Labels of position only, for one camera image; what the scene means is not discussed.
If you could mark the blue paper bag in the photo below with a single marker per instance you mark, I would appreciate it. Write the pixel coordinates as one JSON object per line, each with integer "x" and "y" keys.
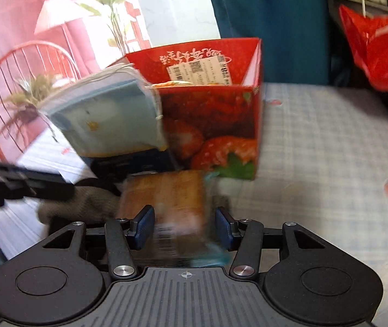
{"x": 112, "y": 115}

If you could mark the orange white packet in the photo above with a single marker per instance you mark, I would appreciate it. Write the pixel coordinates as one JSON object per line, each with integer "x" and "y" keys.
{"x": 173, "y": 83}

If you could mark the white window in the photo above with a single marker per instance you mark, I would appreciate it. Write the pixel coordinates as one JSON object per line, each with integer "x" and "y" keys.
{"x": 177, "y": 13}

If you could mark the red plastic bag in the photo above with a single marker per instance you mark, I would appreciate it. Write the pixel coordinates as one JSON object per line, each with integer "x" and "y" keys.
{"x": 381, "y": 54}

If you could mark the teal curtain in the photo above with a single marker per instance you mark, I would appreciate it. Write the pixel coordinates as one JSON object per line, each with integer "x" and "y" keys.
{"x": 275, "y": 6}

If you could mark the red strawberry print box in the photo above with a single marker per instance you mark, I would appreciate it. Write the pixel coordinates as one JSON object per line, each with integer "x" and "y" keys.
{"x": 221, "y": 115}

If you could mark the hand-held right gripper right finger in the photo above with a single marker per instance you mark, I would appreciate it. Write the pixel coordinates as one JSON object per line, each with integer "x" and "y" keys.
{"x": 223, "y": 228}

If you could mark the grey knitted cloth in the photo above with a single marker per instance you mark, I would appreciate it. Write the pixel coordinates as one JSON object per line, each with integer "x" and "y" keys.
{"x": 78, "y": 207}

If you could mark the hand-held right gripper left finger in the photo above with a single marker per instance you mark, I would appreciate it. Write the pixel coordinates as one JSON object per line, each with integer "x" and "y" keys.
{"x": 143, "y": 226}

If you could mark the checked bed sheet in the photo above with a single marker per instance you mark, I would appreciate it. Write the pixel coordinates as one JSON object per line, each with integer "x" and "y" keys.
{"x": 316, "y": 136}

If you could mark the orange snack packet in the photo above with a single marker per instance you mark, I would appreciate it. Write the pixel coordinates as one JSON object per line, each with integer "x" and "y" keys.
{"x": 177, "y": 197}

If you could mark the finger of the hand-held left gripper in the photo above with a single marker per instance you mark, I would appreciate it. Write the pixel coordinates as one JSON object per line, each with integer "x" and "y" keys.
{"x": 44, "y": 185}

